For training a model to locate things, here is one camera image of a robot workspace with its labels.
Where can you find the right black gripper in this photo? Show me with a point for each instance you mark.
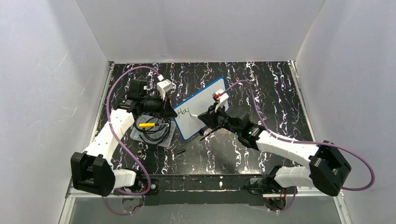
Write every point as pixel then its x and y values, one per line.
pixel 216 115

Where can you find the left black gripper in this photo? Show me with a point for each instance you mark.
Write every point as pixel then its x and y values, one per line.
pixel 162 105

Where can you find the blue framed whiteboard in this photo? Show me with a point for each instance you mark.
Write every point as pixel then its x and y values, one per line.
pixel 196 104

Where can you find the black marker cap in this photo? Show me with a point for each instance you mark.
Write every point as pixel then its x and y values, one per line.
pixel 180 151

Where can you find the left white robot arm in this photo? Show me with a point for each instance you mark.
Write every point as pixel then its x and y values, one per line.
pixel 91 170

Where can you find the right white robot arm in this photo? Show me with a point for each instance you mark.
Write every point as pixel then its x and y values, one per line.
pixel 320 166

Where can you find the clear plastic box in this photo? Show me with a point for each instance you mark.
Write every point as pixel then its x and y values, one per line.
pixel 159 135

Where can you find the orange handled screwdriver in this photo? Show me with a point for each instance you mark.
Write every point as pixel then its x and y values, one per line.
pixel 209 133

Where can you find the yellow handled screwdriver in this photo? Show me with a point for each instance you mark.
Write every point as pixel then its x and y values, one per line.
pixel 149 125

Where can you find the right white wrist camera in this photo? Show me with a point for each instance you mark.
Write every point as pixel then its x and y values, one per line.
pixel 221 98

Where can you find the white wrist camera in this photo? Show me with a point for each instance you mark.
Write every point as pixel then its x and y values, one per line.
pixel 163 87
pixel 221 98

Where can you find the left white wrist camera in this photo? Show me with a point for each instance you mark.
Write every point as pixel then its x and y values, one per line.
pixel 163 87

